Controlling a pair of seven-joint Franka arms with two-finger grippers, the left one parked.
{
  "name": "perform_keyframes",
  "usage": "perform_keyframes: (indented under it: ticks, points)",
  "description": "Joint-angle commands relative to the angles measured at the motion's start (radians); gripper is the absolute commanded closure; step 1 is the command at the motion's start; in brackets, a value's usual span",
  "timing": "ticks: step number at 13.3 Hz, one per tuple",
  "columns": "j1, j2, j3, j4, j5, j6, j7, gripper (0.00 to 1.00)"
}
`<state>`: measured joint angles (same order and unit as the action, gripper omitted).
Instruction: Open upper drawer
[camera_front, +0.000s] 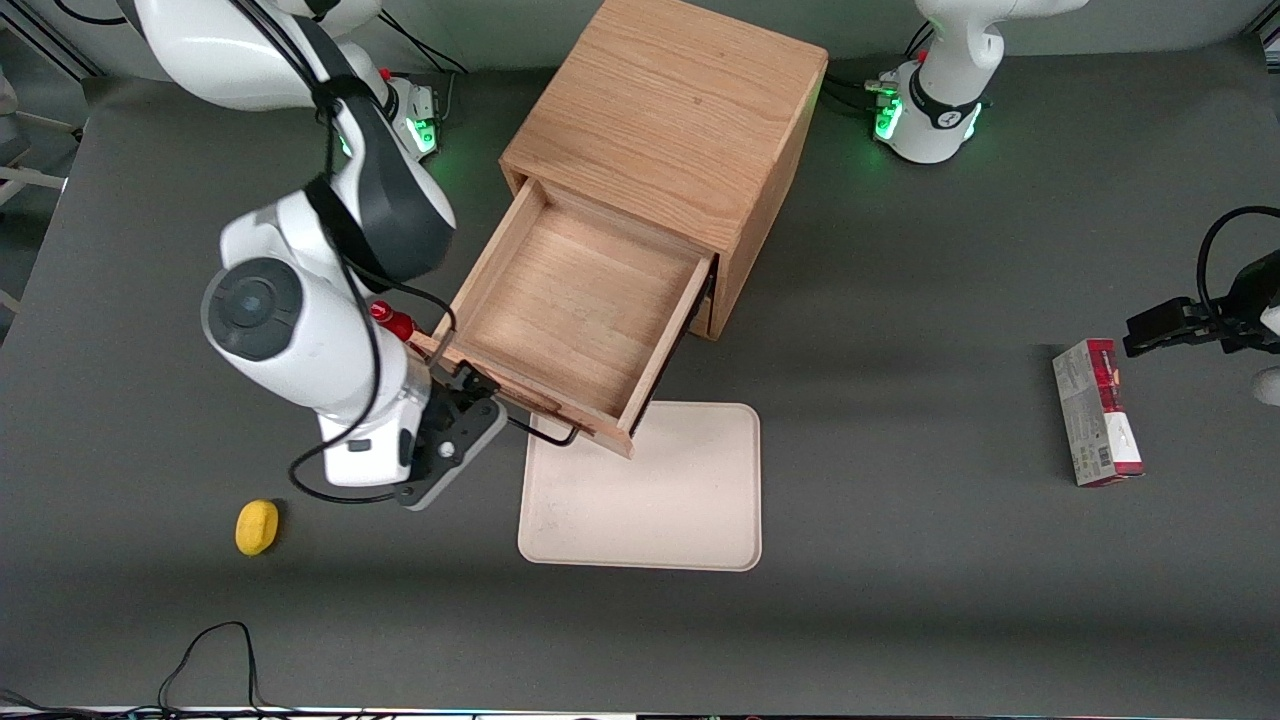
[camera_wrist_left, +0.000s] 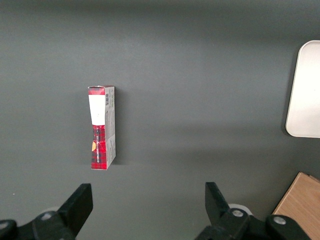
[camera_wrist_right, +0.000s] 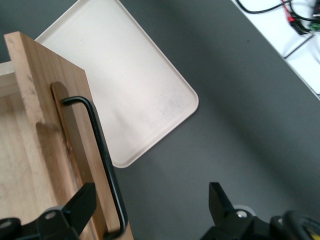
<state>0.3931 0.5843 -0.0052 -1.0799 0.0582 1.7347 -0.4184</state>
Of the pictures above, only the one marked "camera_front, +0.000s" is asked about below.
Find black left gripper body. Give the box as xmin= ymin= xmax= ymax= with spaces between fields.
xmin=1222 ymin=250 xmax=1280 ymax=356

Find black wire drawer handle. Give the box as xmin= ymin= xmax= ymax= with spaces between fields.
xmin=500 ymin=410 xmax=582 ymax=449

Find wooden drawer with large front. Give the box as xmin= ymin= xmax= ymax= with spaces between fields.
xmin=410 ymin=178 xmax=717 ymax=460

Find wooden drawer cabinet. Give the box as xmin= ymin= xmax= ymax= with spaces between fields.
xmin=498 ymin=0 xmax=830 ymax=342

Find red soda bottle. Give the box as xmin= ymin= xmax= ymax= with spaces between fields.
xmin=369 ymin=300 xmax=420 ymax=344

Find red plaid cardboard box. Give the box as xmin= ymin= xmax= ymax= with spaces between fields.
xmin=1052 ymin=338 xmax=1145 ymax=488

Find yellow lemon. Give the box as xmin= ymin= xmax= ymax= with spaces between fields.
xmin=235 ymin=499 xmax=282 ymax=557

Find cream rectangular plastic tray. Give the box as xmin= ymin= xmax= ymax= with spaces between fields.
xmin=517 ymin=401 xmax=763 ymax=573

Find white metal stand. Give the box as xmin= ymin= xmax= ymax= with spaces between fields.
xmin=0 ymin=68 xmax=87 ymax=313

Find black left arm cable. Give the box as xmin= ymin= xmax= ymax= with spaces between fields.
xmin=1196 ymin=205 xmax=1280 ymax=323

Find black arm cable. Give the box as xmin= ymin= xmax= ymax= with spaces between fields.
xmin=230 ymin=0 xmax=461 ymax=505
xmin=1196 ymin=205 xmax=1280 ymax=323

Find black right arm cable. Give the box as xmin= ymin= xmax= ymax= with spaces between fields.
xmin=230 ymin=0 xmax=461 ymax=505

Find black looped floor cable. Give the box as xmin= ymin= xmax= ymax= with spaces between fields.
xmin=157 ymin=621 xmax=301 ymax=720

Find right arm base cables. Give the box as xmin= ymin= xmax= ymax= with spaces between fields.
xmin=378 ymin=8 xmax=473 ymax=79

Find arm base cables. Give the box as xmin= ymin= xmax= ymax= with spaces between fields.
xmin=378 ymin=8 xmax=473 ymax=79
xmin=820 ymin=20 xmax=936 ymax=119

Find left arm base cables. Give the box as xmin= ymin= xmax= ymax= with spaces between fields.
xmin=820 ymin=20 xmax=936 ymax=119

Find aluminium frame rail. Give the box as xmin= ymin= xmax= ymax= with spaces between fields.
xmin=0 ymin=0 xmax=103 ymax=81

